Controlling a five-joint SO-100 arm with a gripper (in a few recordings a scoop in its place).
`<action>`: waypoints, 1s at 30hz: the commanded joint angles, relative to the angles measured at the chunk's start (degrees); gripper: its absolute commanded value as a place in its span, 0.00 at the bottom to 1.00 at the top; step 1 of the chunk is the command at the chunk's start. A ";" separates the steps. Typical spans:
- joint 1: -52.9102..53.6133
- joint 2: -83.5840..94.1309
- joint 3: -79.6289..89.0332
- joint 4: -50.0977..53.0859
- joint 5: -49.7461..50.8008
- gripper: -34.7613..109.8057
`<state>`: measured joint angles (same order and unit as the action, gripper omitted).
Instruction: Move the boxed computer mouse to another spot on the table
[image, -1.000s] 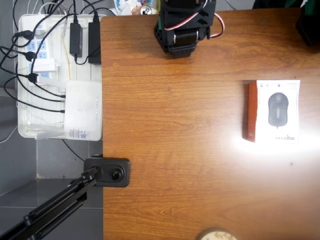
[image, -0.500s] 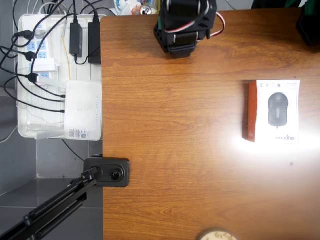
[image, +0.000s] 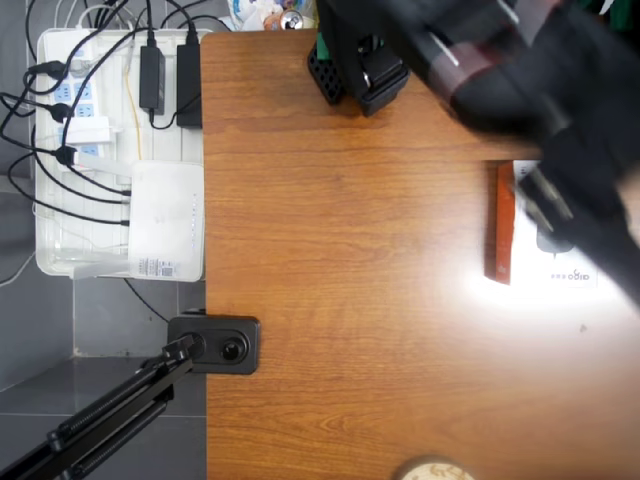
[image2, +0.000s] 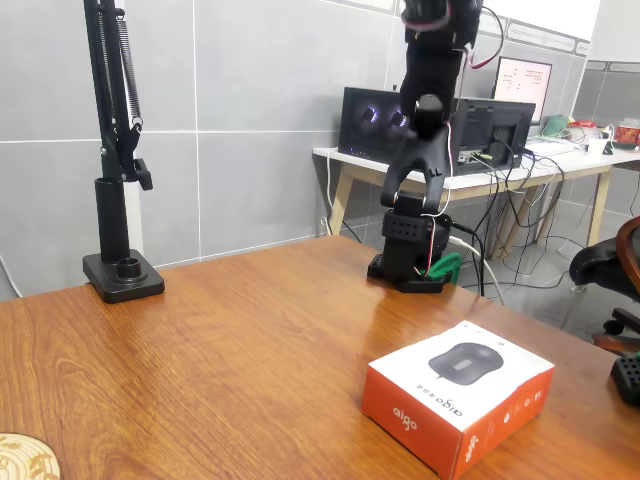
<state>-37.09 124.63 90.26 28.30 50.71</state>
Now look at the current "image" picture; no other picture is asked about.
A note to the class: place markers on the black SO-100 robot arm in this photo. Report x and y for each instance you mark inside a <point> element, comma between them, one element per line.
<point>380,90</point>

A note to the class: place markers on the round wooden coaster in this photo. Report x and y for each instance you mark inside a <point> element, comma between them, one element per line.
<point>435,472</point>

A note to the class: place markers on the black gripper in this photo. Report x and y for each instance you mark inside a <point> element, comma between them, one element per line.
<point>575,172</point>

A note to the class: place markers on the black stand clamp base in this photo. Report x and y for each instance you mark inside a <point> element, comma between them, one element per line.
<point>240,360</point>

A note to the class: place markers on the white charger plug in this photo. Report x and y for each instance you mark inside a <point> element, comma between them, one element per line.
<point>90,131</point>

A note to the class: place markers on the silver drink can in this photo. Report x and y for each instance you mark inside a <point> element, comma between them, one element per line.
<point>291,20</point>

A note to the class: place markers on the white router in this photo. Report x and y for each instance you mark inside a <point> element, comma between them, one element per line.
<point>165,220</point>

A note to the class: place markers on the white power strip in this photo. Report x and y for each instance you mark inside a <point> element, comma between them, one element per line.
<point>75,92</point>

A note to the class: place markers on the slim black power adapter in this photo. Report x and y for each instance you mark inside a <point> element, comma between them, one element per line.
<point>152,80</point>

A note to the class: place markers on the orange white mouse box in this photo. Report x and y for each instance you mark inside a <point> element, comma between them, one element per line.
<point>500,225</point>

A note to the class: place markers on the printed white plastic bag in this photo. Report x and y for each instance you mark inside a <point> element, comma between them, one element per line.
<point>250,15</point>

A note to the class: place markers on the white plastic tray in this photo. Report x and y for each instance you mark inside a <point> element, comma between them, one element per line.
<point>165,145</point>

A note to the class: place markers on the dark green cloth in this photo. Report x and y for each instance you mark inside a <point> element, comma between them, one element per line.
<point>617,12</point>

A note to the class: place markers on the wide black power adapter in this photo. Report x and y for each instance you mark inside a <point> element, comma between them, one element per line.
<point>189,85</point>

